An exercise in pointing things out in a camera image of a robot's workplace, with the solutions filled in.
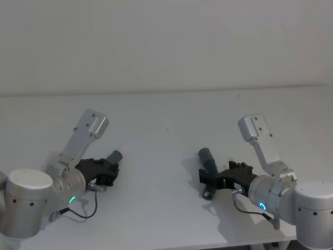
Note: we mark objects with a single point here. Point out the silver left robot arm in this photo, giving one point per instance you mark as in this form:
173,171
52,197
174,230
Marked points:
28,198

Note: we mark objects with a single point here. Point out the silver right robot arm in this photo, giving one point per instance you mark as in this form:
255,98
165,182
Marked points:
309,205

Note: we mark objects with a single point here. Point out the long dark grey cylinder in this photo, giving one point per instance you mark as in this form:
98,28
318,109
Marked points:
209,162

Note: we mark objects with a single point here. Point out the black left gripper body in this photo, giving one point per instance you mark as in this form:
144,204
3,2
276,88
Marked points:
87,168

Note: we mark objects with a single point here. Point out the short dark grey cylinder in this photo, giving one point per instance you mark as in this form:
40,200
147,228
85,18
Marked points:
115,157

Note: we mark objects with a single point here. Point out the white table cloth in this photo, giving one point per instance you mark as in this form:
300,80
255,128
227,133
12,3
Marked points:
161,213

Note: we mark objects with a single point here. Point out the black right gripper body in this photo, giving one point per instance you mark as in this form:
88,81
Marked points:
238,178

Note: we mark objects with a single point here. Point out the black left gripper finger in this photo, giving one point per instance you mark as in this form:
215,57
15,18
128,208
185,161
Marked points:
107,164
106,179

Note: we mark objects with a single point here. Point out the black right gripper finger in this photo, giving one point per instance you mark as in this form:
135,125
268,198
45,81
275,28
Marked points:
236,165
206,178

